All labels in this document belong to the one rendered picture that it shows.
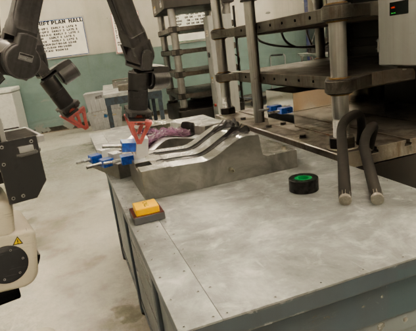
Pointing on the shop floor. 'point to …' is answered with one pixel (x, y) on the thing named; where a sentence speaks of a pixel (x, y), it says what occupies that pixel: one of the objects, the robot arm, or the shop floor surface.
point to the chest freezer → (8, 107)
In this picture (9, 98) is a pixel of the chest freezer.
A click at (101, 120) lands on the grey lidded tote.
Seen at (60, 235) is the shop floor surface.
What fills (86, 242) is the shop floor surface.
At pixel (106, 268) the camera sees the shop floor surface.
